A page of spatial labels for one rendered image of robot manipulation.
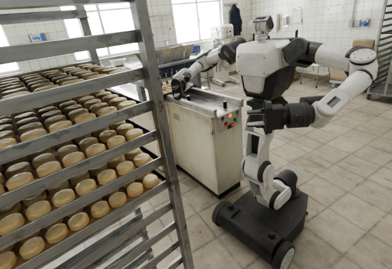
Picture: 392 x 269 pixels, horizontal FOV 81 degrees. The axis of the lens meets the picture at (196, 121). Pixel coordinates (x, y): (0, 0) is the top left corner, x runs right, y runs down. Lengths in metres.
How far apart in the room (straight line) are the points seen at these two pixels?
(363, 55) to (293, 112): 0.34
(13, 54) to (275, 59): 1.01
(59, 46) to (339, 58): 0.96
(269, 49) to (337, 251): 1.43
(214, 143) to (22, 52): 1.52
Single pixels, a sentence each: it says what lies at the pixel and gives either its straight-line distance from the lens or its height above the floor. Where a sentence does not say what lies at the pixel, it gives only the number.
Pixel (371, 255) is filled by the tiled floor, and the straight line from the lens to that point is 2.07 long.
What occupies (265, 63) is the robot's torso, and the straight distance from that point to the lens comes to 1.21.
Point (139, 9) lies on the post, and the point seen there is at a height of 1.56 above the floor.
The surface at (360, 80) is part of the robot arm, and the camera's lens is 0.99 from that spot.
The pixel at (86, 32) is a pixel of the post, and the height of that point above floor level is 1.53.
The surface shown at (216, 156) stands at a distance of 1.92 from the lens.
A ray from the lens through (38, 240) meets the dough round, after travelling 0.76.
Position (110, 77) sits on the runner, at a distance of 0.59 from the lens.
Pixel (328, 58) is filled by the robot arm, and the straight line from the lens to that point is 1.12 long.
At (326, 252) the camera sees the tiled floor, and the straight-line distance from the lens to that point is 1.98.
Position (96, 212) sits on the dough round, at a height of 1.06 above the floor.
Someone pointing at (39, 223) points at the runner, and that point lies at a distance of 0.67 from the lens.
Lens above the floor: 1.52
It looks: 23 degrees down
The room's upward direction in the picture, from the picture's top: 7 degrees counter-clockwise
